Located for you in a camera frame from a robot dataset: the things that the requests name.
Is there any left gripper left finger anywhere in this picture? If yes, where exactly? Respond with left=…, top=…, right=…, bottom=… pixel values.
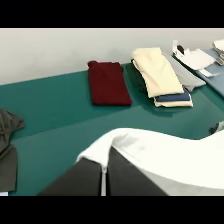
left=38, top=157, right=103, bottom=197

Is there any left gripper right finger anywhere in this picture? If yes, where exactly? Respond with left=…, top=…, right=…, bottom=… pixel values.
left=106, top=146, right=168, bottom=197

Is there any white garment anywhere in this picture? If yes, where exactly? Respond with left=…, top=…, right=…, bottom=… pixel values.
left=76, top=127, right=224, bottom=197

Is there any dark grey garment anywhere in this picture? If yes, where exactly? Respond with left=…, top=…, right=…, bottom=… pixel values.
left=0, top=108, right=26, bottom=195

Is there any pale cream garment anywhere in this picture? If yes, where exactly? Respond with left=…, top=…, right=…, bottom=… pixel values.
left=152, top=97, right=194, bottom=109

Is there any blue garment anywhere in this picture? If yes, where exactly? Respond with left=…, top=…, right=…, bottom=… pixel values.
left=154, top=87, right=193, bottom=103

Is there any dark red garment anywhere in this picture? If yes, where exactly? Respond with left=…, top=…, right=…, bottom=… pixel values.
left=87, top=60, right=134, bottom=107

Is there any light grey garment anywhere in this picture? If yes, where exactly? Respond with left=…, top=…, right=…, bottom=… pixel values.
left=165, top=52, right=207, bottom=93

